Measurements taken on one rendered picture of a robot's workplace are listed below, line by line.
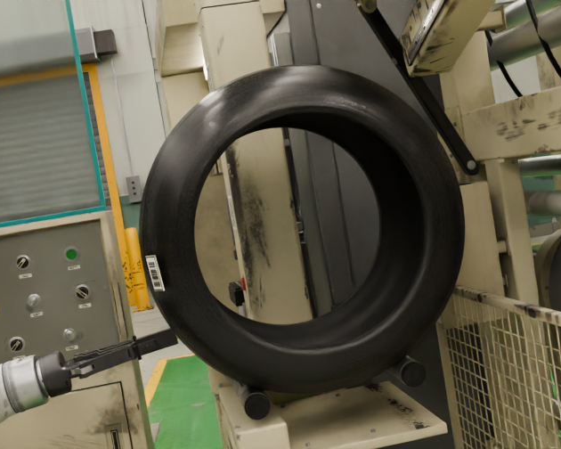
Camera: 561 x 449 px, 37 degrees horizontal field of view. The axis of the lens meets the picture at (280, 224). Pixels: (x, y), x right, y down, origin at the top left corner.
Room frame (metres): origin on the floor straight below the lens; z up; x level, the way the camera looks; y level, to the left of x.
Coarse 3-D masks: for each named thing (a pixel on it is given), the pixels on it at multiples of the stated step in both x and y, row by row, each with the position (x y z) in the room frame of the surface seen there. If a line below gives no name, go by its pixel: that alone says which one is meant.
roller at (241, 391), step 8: (232, 384) 1.59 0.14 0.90; (240, 384) 1.51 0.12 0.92; (240, 392) 1.47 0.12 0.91; (248, 392) 1.43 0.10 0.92; (256, 392) 1.42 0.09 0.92; (240, 400) 1.46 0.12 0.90; (248, 400) 1.40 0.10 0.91; (256, 400) 1.40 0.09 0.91; (264, 400) 1.41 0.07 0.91; (248, 408) 1.40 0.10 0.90; (256, 408) 1.40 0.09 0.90; (264, 408) 1.41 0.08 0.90; (248, 416) 1.40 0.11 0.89; (256, 416) 1.40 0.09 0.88; (264, 416) 1.41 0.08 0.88
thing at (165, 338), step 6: (168, 330) 1.47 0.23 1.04; (150, 336) 1.47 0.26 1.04; (156, 336) 1.47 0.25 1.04; (162, 336) 1.47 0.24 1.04; (168, 336) 1.47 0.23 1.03; (174, 336) 1.48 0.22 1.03; (138, 342) 1.47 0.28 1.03; (162, 342) 1.47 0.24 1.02; (168, 342) 1.47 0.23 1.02; (174, 342) 1.48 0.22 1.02; (156, 348) 1.47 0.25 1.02; (162, 348) 1.47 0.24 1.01; (144, 354) 1.47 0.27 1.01
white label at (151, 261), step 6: (150, 258) 1.38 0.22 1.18; (156, 258) 1.36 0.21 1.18; (150, 264) 1.38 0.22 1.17; (156, 264) 1.36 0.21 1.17; (150, 270) 1.39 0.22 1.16; (156, 270) 1.37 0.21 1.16; (150, 276) 1.39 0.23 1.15; (156, 276) 1.37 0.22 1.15; (156, 282) 1.38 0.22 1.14; (162, 282) 1.36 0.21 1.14; (156, 288) 1.39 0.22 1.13; (162, 288) 1.36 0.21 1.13
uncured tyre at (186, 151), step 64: (192, 128) 1.40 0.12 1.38; (256, 128) 1.67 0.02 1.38; (320, 128) 1.69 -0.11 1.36; (384, 128) 1.42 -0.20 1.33; (192, 192) 1.37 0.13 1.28; (384, 192) 1.71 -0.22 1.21; (448, 192) 1.44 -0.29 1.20; (192, 256) 1.37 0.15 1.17; (384, 256) 1.71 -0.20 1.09; (448, 256) 1.44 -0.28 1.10; (192, 320) 1.37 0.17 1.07; (320, 320) 1.68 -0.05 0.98; (384, 320) 1.43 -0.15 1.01; (256, 384) 1.42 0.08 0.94; (320, 384) 1.42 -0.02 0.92
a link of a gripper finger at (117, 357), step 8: (112, 352) 1.42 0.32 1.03; (120, 352) 1.43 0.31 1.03; (88, 360) 1.41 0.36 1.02; (96, 360) 1.41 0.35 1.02; (104, 360) 1.42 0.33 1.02; (112, 360) 1.42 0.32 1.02; (120, 360) 1.43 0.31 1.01; (128, 360) 1.43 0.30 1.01; (80, 368) 1.40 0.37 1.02; (96, 368) 1.41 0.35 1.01; (104, 368) 1.42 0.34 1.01; (88, 376) 1.40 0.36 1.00
